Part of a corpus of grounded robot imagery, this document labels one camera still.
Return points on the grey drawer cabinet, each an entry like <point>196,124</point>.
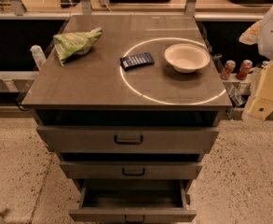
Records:
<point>93,90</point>

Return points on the green chip bag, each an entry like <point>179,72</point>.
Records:
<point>75,43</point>

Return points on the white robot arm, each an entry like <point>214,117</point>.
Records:
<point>261,34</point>

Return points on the orange soda can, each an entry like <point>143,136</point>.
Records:
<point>244,69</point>

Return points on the clear plastic side holder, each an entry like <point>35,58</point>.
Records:
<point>231,89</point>

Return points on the dark blue snack packet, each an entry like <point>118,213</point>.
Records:
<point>136,60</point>

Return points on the white plastic bottle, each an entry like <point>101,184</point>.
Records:
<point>38,55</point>

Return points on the grey drawer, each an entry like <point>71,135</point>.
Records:
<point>137,140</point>
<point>130,170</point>
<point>133,202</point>

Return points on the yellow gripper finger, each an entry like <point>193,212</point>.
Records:
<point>260,102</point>

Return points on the red soda can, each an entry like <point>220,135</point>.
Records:
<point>227,70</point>

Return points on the white bowl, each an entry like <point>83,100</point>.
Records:
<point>187,58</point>

